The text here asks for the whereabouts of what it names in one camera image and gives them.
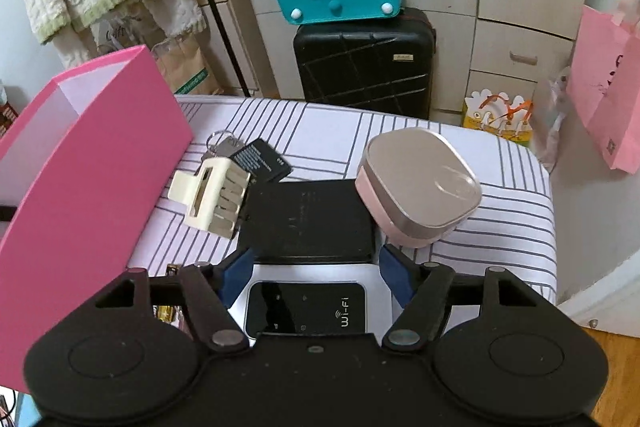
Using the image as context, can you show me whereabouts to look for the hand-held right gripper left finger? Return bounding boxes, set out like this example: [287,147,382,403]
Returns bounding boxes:
[92,246,256,356]

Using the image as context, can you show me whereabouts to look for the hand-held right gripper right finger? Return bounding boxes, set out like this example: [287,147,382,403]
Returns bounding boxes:
[377,243,547,354]

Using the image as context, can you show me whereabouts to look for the white portable router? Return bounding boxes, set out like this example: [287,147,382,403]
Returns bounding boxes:
[227,262,401,348]

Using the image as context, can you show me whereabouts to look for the black hard drive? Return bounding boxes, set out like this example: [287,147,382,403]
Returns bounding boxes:
[236,179,377,264]

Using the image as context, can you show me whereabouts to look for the cream hair claw clip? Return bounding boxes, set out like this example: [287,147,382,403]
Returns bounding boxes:
[167,155,251,240]

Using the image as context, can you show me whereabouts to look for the keys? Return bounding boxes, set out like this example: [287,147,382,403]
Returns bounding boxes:
[200,129,242,160]

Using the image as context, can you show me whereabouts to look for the pink cardboard box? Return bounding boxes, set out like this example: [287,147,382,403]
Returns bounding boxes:
[0,45,195,393]

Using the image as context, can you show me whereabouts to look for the beige round device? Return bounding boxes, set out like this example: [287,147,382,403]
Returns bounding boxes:
[354,127,483,249]

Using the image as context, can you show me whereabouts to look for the yellow gift bag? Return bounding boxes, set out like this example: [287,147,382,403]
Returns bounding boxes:
[462,91,535,146]

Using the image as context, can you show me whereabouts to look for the brown paper bag green print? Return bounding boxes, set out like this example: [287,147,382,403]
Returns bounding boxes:
[152,32,223,96]

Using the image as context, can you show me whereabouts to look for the black suitcase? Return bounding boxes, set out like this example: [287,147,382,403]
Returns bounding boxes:
[293,7,440,120]

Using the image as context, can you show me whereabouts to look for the clear plastic bag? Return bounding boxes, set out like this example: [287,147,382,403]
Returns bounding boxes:
[534,67,572,170]

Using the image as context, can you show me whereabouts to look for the black clothes rack pole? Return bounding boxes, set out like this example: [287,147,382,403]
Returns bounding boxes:
[172,0,251,98]

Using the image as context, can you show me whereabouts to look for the pink paper bag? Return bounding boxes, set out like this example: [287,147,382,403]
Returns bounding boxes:
[565,4,640,174]

